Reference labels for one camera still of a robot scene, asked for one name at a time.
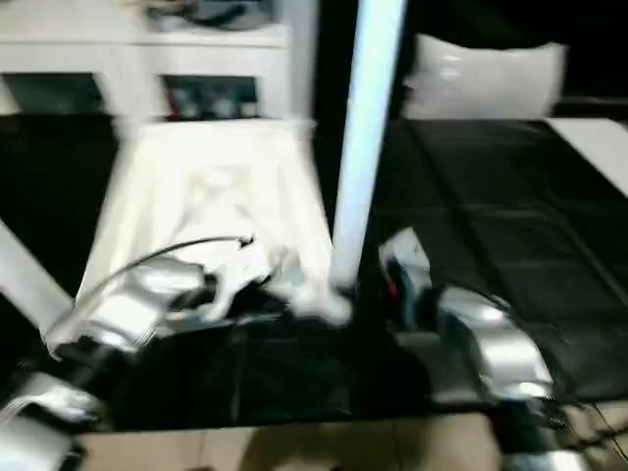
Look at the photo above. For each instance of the white plastic table top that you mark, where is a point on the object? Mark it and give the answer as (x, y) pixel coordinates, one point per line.
(221, 162)

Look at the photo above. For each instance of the white plastic table leg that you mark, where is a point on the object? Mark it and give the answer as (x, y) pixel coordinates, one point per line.
(304, 64)
(368, 147)
(137, 93)
(24, 275)

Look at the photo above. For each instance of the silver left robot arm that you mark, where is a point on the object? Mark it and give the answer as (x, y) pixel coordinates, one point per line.
(122, 314)

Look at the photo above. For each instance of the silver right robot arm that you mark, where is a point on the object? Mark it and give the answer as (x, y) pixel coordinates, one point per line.
(500, 343)

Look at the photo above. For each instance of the black work mat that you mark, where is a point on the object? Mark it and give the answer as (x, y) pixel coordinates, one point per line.
(490, 196)

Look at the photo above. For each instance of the black cabinet with yellow label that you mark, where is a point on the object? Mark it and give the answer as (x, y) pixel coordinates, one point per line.
(331, 59)

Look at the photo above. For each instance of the white flat board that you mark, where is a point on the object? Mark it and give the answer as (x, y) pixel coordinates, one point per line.
(598, 147)

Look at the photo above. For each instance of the grey helmet on cabinet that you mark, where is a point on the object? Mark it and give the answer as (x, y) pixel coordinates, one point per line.
(230, 11)

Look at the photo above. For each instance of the white glass-door cabinet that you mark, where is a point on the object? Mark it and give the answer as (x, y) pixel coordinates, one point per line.
(59, 44)

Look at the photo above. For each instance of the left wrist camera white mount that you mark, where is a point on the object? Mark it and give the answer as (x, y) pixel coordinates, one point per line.
(230, 279)

